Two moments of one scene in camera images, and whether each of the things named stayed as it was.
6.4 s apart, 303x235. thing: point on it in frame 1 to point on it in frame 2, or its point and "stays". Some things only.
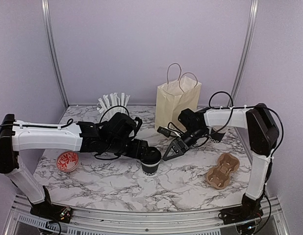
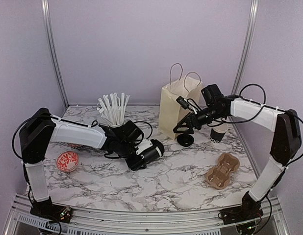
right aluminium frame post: (246, 57) stays
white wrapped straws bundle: (110, 105) stays
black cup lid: (151, 155) to (159, 146)
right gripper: (179, 146) to (190, 118)
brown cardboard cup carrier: (218, 177) stays
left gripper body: (136, 152) to (134, 164)
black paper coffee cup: (150, 169) to (151, 154)
